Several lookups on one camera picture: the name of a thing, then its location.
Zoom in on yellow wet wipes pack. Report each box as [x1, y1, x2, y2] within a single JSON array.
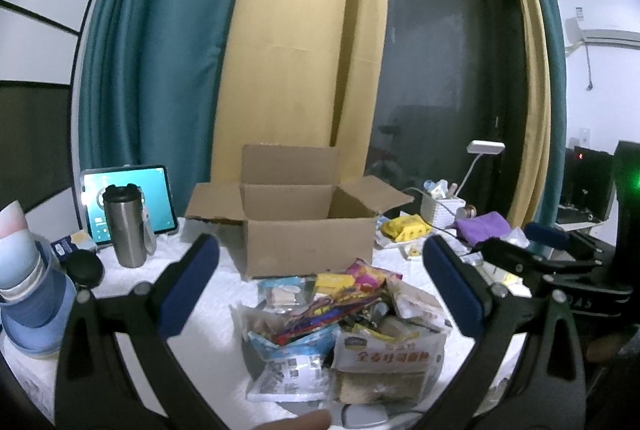
[[381, 214, 432, 242]]

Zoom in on black computer monitor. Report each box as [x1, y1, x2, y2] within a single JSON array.
[[556, 146, 614, 224]]

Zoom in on stainless steel travel mug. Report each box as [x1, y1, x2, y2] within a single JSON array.
[[103, 184, 156, 268]]

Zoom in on white desk lamp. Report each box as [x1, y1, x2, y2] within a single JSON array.
[[454, 139, 506, 198]]

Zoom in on light blue snack packet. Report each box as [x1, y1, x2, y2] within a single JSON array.
[[258, 276, 314, 309]]

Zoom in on white toast bread bag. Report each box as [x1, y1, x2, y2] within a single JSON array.
[[331, 317, 449, 404]]

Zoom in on tablet with teal screen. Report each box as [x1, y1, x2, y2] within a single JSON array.
[[80, 164, 178, 246]]

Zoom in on brown cardboard box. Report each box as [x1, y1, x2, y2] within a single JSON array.
[[186, 145, 413, 278]]

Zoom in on white perforated basket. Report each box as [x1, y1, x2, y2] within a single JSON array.
[[420, 196, 466, 228]]

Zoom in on yellow curtain left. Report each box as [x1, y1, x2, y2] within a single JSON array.
[[210, 0, 388, 182]]

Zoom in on white air conditioner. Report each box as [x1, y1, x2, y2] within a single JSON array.
[[565, 18, 640, 56]]

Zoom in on yellow curtain right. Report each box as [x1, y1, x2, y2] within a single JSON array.
[[508, 0, 551, 226]]

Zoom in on person's hand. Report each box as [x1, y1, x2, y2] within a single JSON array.
[[254, 410, 332, 430]]

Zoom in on blue white snack bag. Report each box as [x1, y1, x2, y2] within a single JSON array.
[[245, 326, 340, 403]]

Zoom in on yellow snack packet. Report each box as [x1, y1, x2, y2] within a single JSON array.
[[314, 273, 355, 294]]

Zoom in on teal curtain right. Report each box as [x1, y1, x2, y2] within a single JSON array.
[[536, 0, 566, 227]]

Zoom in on teal curtain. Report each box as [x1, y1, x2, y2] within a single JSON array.
[[536, 0, 566, 227], [78, 0, 235, 214]]

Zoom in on pink potato chips bag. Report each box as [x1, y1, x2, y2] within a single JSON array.
[[345, 259, 402, 292]]

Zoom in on purple folded cloth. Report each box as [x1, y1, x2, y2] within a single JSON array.
[[456, 211, 512, 246]]

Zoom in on yellow curtain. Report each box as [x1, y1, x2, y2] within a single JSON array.
[[210, 0, 388, 182], [508, 0, 551, 226]]

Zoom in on stacked blue white bowls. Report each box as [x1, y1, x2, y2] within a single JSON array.
[[1, 200, 76, 358]]

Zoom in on black round object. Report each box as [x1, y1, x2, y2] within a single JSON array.
[[63, 250, 104, 289]]

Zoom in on red yellow snack bag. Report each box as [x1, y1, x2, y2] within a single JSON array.
[[271, 288, 383, 346]]

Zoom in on teal curtain left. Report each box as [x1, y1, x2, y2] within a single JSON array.
[[78, 0, 235, 214]]

